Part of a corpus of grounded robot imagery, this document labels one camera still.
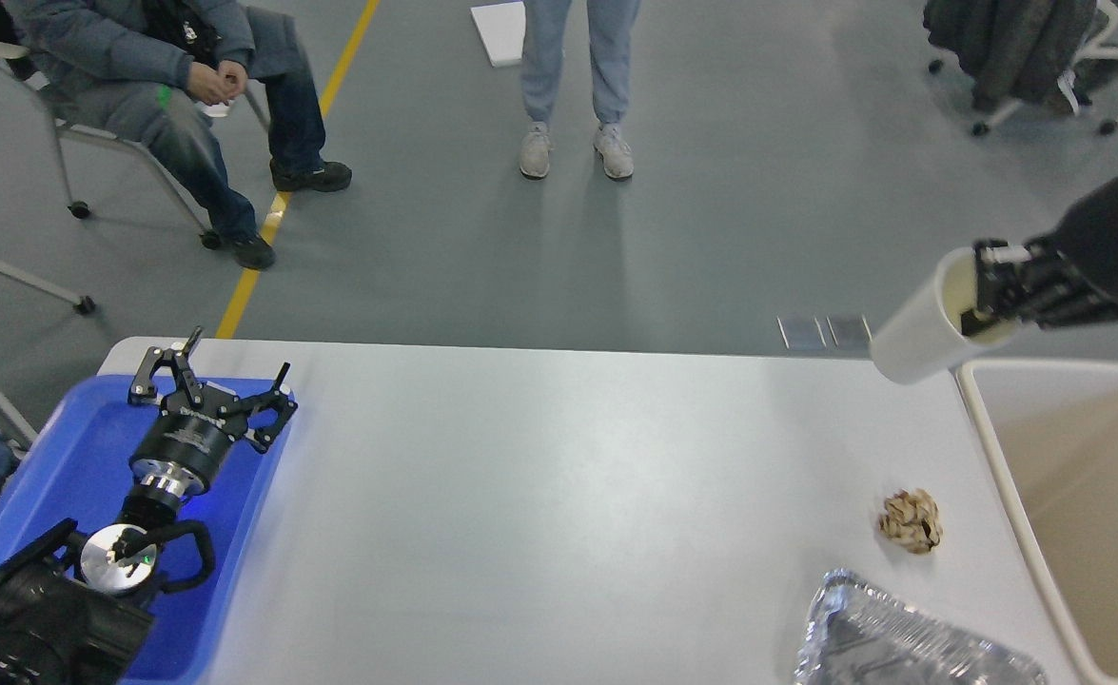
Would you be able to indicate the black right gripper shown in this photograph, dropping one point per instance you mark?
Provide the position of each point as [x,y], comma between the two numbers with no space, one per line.
[1084,251]

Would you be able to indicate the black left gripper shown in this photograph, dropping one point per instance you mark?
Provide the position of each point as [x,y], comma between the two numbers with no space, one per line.
[186,434]

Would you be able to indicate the white paper cup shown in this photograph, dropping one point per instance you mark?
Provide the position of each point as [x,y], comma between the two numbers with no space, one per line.
[923,337]

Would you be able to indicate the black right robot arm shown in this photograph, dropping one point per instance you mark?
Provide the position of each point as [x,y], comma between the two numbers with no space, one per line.
[1061,279]

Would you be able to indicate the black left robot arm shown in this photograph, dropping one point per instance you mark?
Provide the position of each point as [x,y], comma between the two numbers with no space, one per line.
[122,536]

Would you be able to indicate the blue plastic tray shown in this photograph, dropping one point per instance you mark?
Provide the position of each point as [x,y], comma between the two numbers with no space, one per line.
[78,469]

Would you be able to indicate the white chair at left edge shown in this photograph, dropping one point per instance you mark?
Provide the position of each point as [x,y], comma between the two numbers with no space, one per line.
[83,304]

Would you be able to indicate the right floor metal plate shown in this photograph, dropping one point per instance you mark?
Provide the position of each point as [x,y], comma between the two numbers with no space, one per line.
[850,331]

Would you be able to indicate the floor metal plate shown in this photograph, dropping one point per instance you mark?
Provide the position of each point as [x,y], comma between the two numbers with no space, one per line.
[801,333]
[850,331]

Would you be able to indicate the beige plastic bin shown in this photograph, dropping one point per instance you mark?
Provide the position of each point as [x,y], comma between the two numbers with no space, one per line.
[1050,430]

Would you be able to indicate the left floor metal plate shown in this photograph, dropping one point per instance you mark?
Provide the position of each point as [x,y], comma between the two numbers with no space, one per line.
[801,333]

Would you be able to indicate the chair with dark coat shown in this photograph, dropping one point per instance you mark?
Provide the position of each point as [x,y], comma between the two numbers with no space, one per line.
[1024,52]

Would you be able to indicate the crumpled brown paper ball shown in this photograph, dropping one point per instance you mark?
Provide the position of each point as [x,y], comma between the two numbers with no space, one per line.
[912,520]

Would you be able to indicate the seated person in grey jacket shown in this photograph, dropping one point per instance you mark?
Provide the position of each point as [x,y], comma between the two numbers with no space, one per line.
[124,71]

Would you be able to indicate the aluminium foil tray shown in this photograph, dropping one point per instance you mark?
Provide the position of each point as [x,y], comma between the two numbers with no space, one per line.
[858,633]

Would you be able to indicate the white chair under seated person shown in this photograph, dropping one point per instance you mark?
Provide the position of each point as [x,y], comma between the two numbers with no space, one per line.
[63,120]

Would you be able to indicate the white board on floor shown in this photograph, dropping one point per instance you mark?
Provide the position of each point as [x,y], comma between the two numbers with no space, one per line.
[501,30]

